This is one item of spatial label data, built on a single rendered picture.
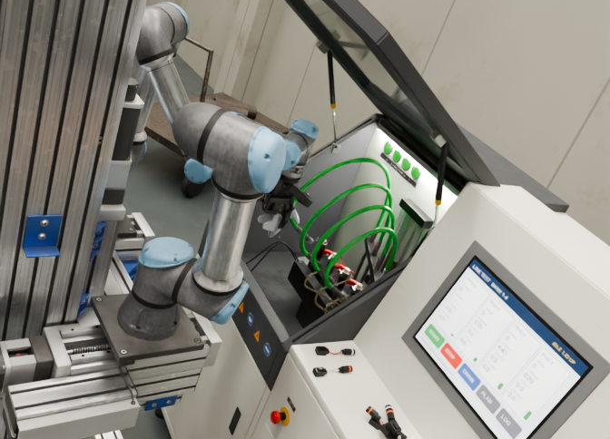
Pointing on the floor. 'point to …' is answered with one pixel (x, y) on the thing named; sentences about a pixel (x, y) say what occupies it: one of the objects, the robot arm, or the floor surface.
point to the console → (536, 229)
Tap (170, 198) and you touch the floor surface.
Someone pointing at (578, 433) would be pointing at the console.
